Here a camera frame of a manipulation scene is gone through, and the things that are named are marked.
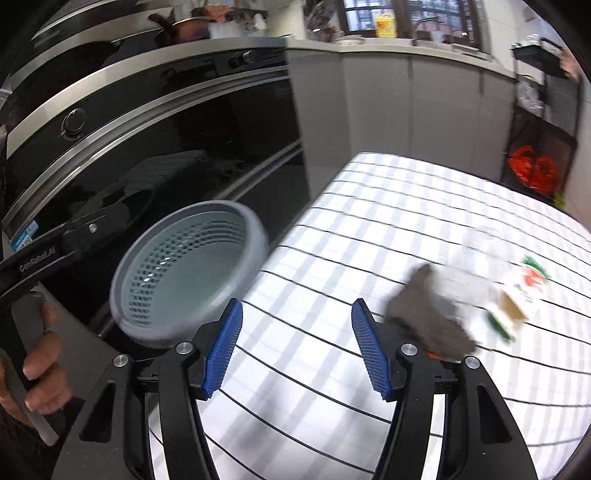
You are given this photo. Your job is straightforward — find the orange tangerine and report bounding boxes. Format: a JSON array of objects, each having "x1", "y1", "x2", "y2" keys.
[{"x1": 425, "y1": 351, "x2": 446, "y2": 361}]

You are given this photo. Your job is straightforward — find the white red green carton box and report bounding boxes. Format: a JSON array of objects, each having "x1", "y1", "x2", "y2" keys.
[{"x1": 484, "y1": 255, "x2": 550, "y2": 343}]

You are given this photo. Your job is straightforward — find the grey kitchen cabinets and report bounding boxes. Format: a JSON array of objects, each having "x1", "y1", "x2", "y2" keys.
[{"x1": 287, "y1": 39, "x2": 514, "y2": 196}]

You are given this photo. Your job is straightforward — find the person's left hand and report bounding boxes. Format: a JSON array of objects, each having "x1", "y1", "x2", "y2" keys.
[{"x1": 1, "y1": 301, "x2": 73, "y2": 427}]

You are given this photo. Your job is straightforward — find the dark grey cloth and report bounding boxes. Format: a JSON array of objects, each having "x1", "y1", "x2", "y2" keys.
[{"x1": 384, "y1": 263, "x2": 477, "y2": 362}]

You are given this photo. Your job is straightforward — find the grey perforated waste basket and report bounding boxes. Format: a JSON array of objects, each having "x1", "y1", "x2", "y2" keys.
[{"x1": 109, "y1": 200, "x2": 269, "y2": 349}]

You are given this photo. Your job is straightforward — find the black built-in oven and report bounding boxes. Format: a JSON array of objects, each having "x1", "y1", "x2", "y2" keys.
[{"x1": 0, "y1": 0, "x2": 311, "y2": 351}]

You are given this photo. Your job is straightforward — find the white black grid tablecloth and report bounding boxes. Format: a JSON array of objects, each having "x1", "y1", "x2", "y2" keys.
[{"x1": 199, "y1": 153, "x2": 590, "y2": 479}]

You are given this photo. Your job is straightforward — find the red plastic bag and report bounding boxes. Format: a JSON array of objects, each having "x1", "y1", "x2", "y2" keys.
[{"x1": 508, "y1": 145, "x2": 559, "y2": 196}]

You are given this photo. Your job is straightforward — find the black metal shelf rack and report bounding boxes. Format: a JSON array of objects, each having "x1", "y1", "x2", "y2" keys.
[{"x1": 500, "y1": 34, "x2": 583, "y2": 208}]

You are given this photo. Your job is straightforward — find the clear plastic bag on shelf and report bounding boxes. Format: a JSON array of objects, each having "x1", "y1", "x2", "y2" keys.
[{"x1": 515, "y1": 75, "x2": 545, "y2": 117}]

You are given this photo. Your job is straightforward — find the pink cloth on rack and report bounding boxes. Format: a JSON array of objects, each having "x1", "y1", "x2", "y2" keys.
[{"x1": 560, "y1": 47, "x2": 581, "y2": 83}]

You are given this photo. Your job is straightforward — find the yellow bottle on counter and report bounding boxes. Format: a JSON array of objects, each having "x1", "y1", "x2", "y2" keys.
[{"x1": 375, "y1": 12, "x2": 398, "y2": 38}]

